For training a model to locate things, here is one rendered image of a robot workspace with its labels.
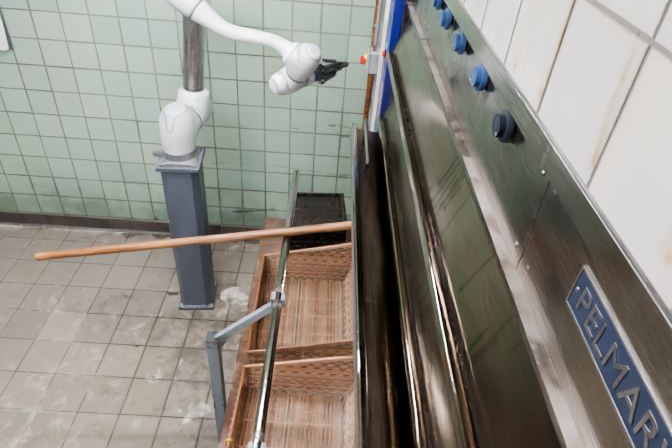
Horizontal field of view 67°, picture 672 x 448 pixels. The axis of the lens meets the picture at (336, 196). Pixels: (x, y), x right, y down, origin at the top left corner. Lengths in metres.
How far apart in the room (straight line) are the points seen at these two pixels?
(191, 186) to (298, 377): 1.10
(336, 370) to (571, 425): 1.45
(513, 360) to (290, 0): 2.34
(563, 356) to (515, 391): 0.12
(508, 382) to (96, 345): 2.66
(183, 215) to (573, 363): 2.32
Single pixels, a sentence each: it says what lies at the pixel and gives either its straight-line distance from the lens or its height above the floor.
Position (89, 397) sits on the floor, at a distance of 2.96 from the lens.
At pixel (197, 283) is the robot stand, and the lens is 3.02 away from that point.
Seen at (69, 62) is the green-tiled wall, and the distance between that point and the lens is 3.26.
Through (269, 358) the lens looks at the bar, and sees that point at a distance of 1.46.
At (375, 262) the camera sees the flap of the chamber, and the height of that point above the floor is 1.40.
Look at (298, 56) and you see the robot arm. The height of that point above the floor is 1.62.
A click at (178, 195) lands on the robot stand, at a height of 0.83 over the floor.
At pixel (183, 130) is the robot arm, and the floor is 1.19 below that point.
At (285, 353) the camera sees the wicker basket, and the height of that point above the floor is 0.74.
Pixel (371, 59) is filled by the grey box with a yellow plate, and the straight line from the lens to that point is 2.50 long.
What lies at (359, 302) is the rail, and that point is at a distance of 1.26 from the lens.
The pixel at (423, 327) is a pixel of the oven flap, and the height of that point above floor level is 1.51.
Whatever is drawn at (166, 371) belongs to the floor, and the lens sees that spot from 2.94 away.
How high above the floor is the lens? 2.36
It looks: 36 degrees down
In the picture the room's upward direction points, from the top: 5 degrees clockwise
